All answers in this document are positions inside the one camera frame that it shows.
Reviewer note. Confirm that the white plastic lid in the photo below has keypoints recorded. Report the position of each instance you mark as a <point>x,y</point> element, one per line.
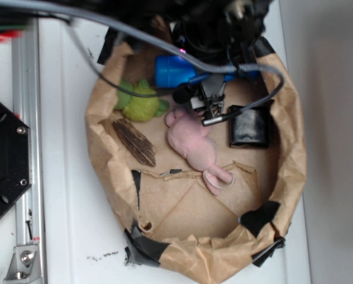
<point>84,242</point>

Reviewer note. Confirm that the black hexagonal mount plate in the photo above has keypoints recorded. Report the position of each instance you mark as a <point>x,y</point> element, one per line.
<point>14,159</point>

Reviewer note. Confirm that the black leather wallet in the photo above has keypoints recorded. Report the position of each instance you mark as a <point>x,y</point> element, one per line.
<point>251,128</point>

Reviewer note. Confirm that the metal corner bracket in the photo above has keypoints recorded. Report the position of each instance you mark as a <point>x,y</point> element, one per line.
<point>25,265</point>

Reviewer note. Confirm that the green fuzzy plush toy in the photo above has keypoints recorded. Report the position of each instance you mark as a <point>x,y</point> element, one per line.
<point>136,108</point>

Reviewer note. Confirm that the pink plush bunny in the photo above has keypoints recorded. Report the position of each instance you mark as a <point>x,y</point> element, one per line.
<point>189,138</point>

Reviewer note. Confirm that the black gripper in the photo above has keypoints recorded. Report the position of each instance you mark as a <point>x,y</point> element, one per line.
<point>220,37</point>

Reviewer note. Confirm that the brown wood bark piece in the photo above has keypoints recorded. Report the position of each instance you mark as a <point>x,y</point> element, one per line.
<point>136,142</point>

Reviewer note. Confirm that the brown paper bag bin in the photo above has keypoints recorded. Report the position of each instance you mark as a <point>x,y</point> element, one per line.
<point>170,218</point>

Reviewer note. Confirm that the aluminium extrusion rail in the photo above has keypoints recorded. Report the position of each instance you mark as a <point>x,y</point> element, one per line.
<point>29,209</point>

